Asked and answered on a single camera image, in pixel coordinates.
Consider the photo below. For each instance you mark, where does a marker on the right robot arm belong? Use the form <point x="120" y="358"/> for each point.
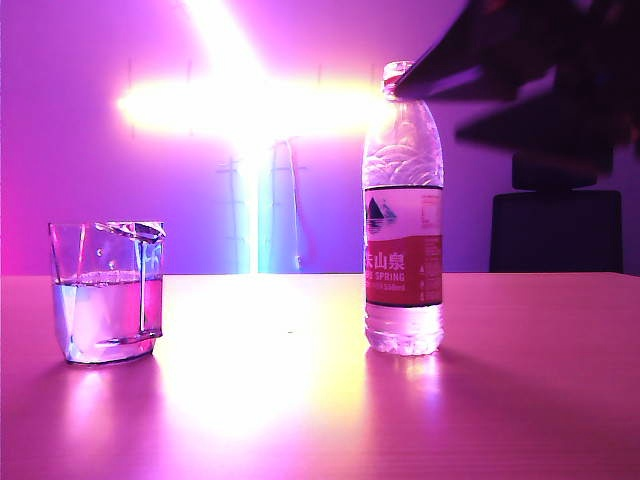
<point x="550" y="45"/>

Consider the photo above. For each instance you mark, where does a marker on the clear mineral water bottle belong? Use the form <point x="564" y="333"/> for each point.
<point x="400" y="280"/>

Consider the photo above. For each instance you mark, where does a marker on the horizontal LED light bar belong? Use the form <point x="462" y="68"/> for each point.
<point x="210" y="105"/>

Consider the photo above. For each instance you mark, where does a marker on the vertical LED light tube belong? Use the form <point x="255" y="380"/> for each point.
<point x="250" y="200"/>

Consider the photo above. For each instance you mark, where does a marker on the black office chair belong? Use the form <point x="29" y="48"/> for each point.
<point x="555" y="235"/>

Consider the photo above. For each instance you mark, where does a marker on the faceted clear glass mug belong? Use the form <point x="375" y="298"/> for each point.
<point x="107" y="310"/>

